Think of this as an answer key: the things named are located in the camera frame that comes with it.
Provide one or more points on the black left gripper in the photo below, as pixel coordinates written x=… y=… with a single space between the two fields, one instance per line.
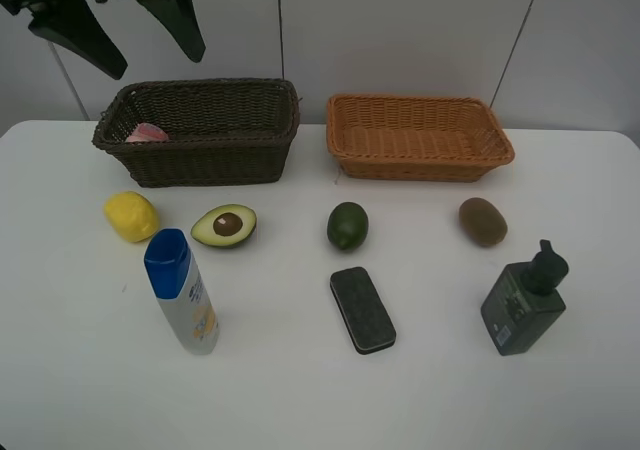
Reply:
x=71 y=24

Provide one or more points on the pink bottle with white cap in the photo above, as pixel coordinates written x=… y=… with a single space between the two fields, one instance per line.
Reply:
x=147 y=132

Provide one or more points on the yellow lemon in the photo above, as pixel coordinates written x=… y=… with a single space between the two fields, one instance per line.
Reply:
x=132 y=216

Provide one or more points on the halved avocado with pit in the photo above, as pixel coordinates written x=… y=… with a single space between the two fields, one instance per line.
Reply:
x=225 y=226

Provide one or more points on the white bottle with blue cap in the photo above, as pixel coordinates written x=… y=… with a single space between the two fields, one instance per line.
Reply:
x=180 y=292

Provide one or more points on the green lime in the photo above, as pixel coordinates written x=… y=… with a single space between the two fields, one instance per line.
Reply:
x=347 y=226

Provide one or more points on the brown kiwi fruit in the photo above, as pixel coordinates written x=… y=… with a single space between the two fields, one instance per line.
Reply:
x=482 y=222

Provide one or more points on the dark green pump bottle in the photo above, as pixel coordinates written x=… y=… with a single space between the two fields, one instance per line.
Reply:
x=524 y=301

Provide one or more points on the dark brown wicker basket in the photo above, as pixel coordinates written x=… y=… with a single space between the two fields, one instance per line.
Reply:
x=222 y=132

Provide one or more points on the orange wicker basket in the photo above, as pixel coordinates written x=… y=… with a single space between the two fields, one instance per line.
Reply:
x=441 y=139

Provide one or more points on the black whiteboard eraser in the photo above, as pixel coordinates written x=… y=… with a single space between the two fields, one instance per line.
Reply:
x=364 y=314

